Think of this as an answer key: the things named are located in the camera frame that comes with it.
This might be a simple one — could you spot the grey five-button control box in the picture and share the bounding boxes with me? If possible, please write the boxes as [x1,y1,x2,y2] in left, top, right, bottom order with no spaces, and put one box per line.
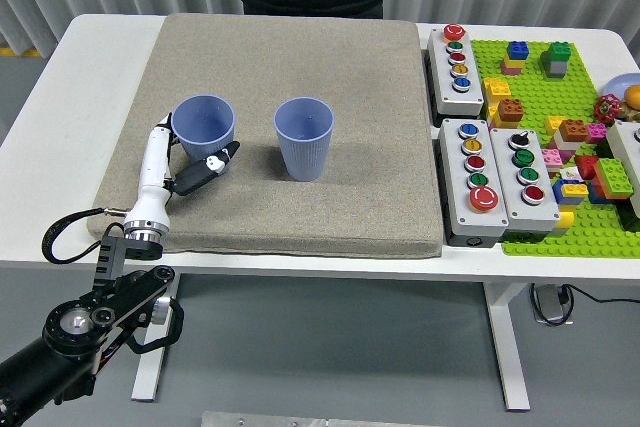
[437,118,510,248]
[423,24,485,118]

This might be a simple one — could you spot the blue and yellow toy brick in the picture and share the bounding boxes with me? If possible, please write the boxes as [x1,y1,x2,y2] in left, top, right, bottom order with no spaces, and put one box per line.
[552,180,590,206]

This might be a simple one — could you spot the blue ribbed cup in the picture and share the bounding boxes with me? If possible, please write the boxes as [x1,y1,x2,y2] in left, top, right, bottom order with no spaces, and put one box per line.
[171,94,237,161]
[273,96,335,183]

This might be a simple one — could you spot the large green toy brick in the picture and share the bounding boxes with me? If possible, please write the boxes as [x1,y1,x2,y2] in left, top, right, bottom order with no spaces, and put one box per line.
[593,158,634,197]

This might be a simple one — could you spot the yellow round toy brick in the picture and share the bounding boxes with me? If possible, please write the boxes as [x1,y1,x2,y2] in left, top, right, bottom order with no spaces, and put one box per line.
[551,210,575,239]

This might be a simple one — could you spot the light blue plate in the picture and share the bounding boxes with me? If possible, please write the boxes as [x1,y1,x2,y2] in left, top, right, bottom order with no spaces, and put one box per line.
[603,74,640,103]

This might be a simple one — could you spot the white table leg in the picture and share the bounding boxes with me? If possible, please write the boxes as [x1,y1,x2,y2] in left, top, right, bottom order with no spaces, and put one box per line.
[482,281,531,411]
[130,271,181,402]

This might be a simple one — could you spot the green studded baseplate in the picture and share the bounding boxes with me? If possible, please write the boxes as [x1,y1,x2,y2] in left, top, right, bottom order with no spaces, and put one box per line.
[469,39,640,259]

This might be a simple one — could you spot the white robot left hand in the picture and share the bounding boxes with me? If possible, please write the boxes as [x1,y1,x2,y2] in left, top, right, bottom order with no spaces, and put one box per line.
[123,111,241,232]

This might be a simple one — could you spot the red toy brick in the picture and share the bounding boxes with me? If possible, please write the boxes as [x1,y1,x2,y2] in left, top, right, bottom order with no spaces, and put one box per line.
[573,155,601,181]

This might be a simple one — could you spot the orange toy brick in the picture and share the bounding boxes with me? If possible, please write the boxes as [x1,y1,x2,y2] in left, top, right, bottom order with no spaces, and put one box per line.
[497,98,525,125]
[558,119,590,144]

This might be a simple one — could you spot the black power cord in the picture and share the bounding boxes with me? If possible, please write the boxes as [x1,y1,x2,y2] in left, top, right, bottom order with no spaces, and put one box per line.
[562,284,640,305]

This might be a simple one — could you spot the red toy valve wheel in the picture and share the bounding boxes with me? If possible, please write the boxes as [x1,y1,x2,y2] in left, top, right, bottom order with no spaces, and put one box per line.
[593,94,623,124]

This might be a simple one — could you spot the grey-brown mat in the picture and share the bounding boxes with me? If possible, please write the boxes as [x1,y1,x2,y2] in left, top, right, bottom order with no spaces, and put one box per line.
[87,13,445,259]

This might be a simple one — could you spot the white control box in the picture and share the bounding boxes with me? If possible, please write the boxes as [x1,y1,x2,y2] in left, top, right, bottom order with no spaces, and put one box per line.
[604,120,640,221]

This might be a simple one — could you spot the grey power adapter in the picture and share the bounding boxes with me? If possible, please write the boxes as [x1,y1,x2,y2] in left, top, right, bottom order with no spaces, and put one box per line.
[530,282,576,326]

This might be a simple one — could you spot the toy burger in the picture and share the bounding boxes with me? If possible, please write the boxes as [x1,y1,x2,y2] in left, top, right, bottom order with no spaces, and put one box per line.
[622,85,640,123]

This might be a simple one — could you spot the grey selector switch control box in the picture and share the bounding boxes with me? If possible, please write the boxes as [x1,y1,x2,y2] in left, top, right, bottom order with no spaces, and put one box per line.
[488,127,562,243]

